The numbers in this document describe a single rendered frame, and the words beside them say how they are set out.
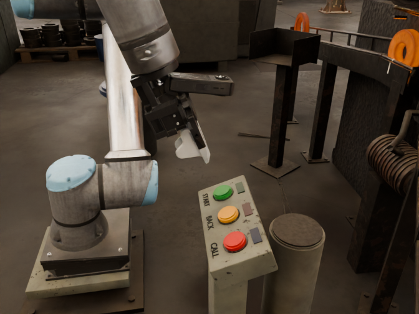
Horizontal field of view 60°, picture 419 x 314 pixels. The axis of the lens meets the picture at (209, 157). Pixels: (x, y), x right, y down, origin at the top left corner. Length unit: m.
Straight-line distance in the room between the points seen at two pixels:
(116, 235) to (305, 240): 0.72
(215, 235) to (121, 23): 0.39
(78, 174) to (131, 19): 0.65
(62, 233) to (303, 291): 0.76
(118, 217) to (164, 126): 0.79
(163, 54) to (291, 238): 0.46
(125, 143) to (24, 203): 0.90
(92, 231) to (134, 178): 0.23
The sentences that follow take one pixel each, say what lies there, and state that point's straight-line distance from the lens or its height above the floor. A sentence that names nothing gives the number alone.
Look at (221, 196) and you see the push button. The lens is 0.75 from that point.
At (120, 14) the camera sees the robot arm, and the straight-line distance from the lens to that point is 0.59.
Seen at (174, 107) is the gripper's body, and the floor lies 0.81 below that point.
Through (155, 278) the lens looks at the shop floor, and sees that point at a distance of 1.42.
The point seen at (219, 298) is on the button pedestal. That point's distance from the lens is 0.79.
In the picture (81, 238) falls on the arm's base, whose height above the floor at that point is 0.25.
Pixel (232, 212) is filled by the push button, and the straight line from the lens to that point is 0.69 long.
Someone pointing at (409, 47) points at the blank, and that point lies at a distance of 1.47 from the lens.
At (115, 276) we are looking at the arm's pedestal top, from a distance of 1.28.
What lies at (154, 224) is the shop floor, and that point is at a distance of 1.64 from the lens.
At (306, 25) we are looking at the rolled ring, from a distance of 2.40.
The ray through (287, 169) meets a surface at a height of 0.01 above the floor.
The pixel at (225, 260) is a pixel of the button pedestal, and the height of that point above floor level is 0.59.
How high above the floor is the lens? 1.04
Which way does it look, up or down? 29 degrees down
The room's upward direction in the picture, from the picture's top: straight up
